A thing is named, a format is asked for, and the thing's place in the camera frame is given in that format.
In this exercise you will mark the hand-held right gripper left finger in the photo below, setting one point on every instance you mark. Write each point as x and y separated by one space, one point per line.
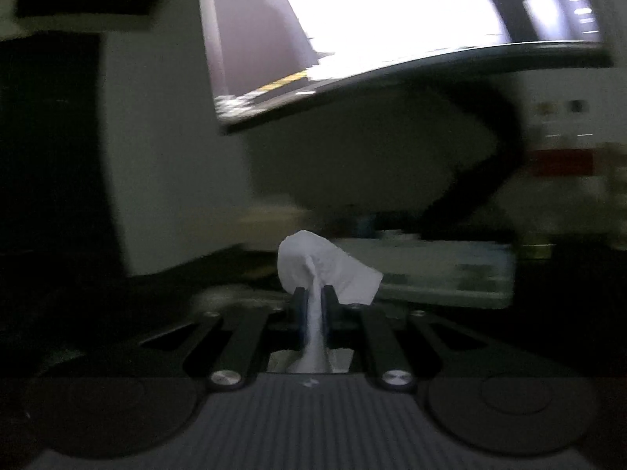
299 314

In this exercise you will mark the white keyboard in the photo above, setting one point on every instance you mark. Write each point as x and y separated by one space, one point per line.
441 274

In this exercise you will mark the computer monitor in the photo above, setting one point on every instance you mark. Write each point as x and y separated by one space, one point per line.
392 10

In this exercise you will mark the white tissue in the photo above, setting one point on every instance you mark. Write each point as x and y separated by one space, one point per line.
318 254

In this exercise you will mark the black monitor stand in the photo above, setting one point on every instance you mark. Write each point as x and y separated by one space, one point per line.
509 122

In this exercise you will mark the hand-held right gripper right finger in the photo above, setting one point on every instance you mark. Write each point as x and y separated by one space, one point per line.
330 314

